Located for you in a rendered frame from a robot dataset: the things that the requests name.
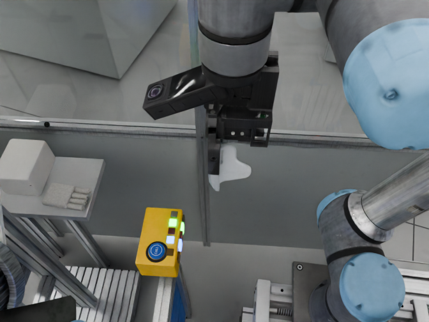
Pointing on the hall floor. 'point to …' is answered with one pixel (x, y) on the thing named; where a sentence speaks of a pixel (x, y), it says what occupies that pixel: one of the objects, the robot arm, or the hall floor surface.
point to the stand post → (43, 261)
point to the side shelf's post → (81, 231)
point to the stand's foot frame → (107, 293)
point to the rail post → (183, 292)
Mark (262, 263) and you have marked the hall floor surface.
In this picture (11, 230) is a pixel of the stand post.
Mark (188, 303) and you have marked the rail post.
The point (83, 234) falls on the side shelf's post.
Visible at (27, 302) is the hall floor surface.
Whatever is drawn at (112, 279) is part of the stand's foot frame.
